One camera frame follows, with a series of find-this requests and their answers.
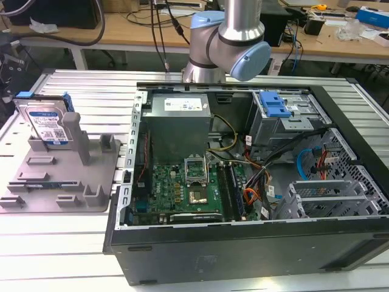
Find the silver disk bay bracket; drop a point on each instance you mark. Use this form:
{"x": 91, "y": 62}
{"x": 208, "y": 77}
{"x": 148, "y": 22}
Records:
{"x": 322, "y": 197}

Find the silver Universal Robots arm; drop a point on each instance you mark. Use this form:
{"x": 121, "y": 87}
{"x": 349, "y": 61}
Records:
{"x": 231, "y": 36}

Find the grey power supply unit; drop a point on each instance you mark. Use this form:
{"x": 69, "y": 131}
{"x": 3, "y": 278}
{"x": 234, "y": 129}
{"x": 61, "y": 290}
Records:
{"x": 177, "y": 127}

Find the silver drive cage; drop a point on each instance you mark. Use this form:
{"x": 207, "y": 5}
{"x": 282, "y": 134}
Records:
{"x": 285, "y": 121}

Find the green motherboard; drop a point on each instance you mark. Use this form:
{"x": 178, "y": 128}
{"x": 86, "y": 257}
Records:
{"x": 179, "y": 191}

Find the RAM stick on rack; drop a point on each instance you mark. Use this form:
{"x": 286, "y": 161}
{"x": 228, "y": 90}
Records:
{"x": 45, "y": 185}

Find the wooden desk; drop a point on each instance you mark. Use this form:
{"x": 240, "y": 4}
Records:
{"x": 334, "y": 42}
{"x": 91, "y": 30}

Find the grey parts rack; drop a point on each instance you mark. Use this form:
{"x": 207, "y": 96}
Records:
{"x": 60, "y": 170}

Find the blue cardboard box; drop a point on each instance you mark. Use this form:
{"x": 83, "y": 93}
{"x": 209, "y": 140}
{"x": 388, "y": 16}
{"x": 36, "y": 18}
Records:
{"x": 372, "y": 15}

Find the graphics card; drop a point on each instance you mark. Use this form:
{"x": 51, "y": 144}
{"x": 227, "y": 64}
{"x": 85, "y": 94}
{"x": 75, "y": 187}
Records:
{"x": 194, "y": 217}

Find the CPU socket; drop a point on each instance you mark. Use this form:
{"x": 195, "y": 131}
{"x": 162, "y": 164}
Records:
{"x": 197, "y": 197}

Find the black open PC case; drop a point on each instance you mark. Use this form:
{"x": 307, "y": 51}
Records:
{"x": 243, "y": 249}

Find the black computer tower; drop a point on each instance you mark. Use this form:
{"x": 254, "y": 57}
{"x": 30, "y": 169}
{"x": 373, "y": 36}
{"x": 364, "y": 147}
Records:
{"x": 275, "y": 24}

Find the blue drive bay latch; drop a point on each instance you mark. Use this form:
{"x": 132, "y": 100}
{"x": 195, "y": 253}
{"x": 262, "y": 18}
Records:
{"x": 273, "y": 105}

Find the hard disk in blue carrier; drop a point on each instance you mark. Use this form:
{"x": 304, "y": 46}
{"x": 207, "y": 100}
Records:
{"x": 45, "y": 120}

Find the RAM stick in slot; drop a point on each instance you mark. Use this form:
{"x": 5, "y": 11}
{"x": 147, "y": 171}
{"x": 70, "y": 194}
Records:
{"x": 236, "y": 188}

